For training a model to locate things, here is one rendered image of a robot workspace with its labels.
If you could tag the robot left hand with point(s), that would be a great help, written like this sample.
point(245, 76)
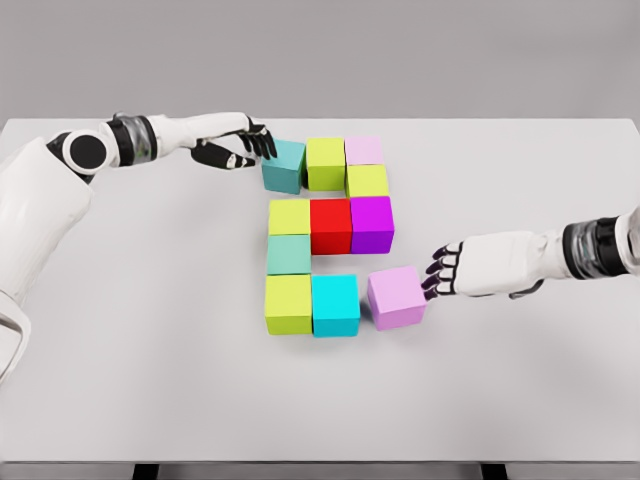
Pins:
point(220, 129)

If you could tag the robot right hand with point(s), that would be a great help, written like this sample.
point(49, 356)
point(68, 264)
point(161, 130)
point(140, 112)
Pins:
point(487, 265)

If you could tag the teal block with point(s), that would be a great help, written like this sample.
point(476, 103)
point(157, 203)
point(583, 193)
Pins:
point(283, 167)

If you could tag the pink-violet block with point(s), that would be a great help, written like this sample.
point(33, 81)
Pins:
point(396, 297)

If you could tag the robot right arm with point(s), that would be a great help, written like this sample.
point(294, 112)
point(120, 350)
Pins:
point(585, 250)

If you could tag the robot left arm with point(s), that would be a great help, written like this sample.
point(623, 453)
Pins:
point(75, 170)

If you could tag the yellow-green block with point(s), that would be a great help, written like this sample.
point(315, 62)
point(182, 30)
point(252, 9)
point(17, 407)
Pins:
point(288, 303)
point(325, 162)
point(367, 181)
point(289, 216)

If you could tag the purple block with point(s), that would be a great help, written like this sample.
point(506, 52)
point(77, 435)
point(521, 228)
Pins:
point(371, 224)

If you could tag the mint green block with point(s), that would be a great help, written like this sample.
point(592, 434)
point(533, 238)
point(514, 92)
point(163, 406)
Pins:
point(288, 254)

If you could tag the pale pink block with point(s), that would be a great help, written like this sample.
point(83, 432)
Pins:
point(364, 150)

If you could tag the red block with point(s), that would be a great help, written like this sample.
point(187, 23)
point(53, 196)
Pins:
point(330, 225)

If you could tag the cyan block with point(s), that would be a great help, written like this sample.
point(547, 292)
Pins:
point(336, 304)

